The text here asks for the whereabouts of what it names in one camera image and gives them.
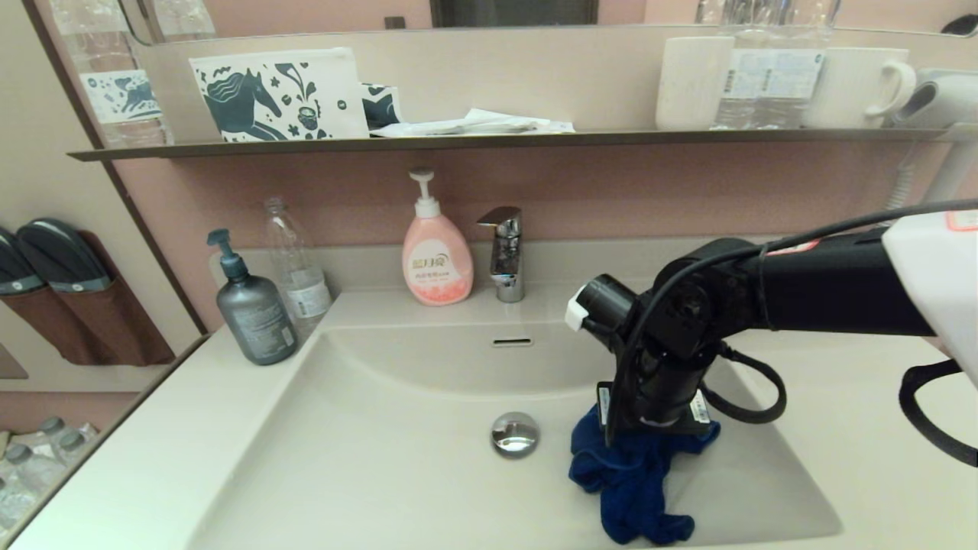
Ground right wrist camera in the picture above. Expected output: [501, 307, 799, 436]
[564, 273, 639, 337]

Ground blue microfibre cloth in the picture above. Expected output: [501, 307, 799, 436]
[568, 403, 721, 546]

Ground pink hand soap pump bottle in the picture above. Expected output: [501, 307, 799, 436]
[401, 169, 474, 307]

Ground white plastic amenity packets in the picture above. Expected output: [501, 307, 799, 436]
[369, 108, 575, 139]

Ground small dark print pouch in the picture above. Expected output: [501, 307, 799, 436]
[359, 83, 403, 132]

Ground white coiled dryer cord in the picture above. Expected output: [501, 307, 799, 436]
[885, 162, 918, 212]

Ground white horse print pouch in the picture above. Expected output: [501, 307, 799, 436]
[188, 47, 370, 144]

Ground water bottle horse label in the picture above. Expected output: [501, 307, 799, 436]
[47, 0, 173, 150]

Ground clear labelled water bottle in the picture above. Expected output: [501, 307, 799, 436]
[764, 0, 843, 129]
[711, 0, 769, 131]

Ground white ribbed mug with handle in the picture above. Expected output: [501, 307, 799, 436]
[801, 47, 918, 129]

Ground white wall hair dryer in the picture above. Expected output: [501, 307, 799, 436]
[890, 67, 978, 207]

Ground brown fabric slipper pocket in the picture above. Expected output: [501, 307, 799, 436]
[0, 284, 94, 367]
[52, 231, 176, 367]

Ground wall mirror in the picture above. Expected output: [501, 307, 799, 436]
[118, 0, 978, 47]

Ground clear empty plastic bottle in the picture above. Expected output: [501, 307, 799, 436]
[263, 197, 333, 341]

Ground grey pump bottle teal nozzle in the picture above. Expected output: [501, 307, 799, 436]
[206, 228, 299, 367]

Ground white vanity sink basin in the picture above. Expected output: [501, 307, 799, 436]
[187, 283, 844, 550]

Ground white ribbed cup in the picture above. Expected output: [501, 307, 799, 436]
[655, 36, 736, 131]

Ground dark metal wall shelf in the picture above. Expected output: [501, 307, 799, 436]
[67, 126, 978, 163]

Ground capped plastic water bottle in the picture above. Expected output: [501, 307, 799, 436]
[53, 428, 100, 471]
[0, 445, 62, 520]
[37, 417, 77, 459]

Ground thin black cable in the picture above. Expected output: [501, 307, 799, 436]
[611, 197, 978, 448]

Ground thick black cable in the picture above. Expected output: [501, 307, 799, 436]
[898, 359, 978, 468]
[699, 342, 788, 425]

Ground chrome faucet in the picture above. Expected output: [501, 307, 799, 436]
[475, 205, 526, 304]

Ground dark grey slipper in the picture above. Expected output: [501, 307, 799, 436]
[0, 226, 45, 297]
[15, 218, 112, 294]

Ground chrome drain stopper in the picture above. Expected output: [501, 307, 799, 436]
[491, 412, 540, 459]

